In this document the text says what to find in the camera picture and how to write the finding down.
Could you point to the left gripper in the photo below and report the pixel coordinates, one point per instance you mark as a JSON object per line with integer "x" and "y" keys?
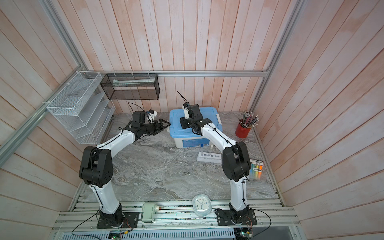
{"x": 156, "y": 127}

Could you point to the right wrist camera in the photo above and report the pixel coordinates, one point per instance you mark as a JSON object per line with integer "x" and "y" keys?
{"x": 187, "y": 108}

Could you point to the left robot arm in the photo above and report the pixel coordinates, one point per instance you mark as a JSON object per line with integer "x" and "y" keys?
{"x": 97, "y": 170}

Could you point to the black mesh wall basket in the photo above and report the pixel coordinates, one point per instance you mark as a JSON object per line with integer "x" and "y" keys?
{"x": 131, "y": 86}

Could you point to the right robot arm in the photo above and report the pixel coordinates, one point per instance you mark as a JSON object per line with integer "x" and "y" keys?
{"x": 236, "y": 162}

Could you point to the white wire mesh shelf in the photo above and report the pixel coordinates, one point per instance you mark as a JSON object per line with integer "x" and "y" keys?
{"x": 82, "y": 111}

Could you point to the bundle of pencils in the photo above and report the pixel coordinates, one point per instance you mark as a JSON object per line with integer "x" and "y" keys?
{"x": 248, "y": 120}

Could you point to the white test tube rack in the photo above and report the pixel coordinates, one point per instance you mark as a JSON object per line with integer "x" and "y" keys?
{"x": 209, "y": 158}

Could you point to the blue plastic bin lid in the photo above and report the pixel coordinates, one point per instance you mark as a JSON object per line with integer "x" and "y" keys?
{"x": 207, "y": 113}

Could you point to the white analog clock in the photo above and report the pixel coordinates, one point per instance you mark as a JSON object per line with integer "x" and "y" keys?
{"x": 202, "y": 205}

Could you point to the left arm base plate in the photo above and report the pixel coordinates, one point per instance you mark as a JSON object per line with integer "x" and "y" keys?
{"x": 125, "y": 220}

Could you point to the red pencil cup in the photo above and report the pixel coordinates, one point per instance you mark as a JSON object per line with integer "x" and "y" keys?
{"x": 242, "y": 131}

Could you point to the white plastic storage bin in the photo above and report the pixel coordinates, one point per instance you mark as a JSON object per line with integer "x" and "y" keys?
{"x": 192, "y": 141}

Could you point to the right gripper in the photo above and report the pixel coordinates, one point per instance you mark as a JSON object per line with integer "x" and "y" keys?
{"x": 183, "y": 122}

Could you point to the pack of colored markers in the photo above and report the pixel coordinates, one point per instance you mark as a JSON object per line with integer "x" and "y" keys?
{"x": 256, "y": 169}

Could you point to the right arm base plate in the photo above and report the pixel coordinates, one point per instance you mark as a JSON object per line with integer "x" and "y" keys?
{"x": 231, "y": 218}

